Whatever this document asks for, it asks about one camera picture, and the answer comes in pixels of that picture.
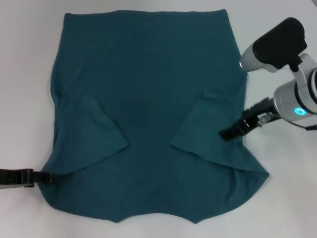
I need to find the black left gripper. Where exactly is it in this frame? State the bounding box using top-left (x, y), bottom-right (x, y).
top-left (0, 168), bottom-right (54, 188)

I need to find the right gripper metal cable plug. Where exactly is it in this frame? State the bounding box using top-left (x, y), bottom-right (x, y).
top-left (257, 113), bottom-right (317, 131)

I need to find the teal blue shirt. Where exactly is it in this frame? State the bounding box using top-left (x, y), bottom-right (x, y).
top-left (47, 8), bottom-right (270, 217)

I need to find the right wrist camera housing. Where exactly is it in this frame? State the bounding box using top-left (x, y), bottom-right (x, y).
top-left (239, 17), bottom-right (308, 74)

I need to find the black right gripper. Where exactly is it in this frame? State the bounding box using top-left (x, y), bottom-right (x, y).
top-left (219, 98), bottom-right (277, 141)

